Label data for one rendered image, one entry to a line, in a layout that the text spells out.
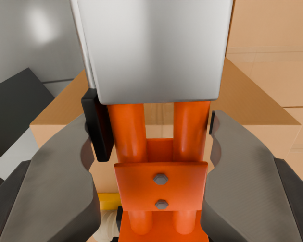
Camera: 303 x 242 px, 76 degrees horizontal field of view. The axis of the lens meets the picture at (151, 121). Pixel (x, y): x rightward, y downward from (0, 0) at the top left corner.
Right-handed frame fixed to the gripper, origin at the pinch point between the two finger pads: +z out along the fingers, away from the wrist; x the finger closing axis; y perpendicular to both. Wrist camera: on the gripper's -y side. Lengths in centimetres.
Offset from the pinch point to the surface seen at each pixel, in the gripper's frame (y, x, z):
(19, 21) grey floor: 4, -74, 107
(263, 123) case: 9.9, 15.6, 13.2
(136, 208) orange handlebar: 7.6, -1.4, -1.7
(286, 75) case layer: 17, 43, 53
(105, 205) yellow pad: 26.1, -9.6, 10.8
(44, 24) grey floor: 6, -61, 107
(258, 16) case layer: 0, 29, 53
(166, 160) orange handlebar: 5.0, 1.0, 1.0
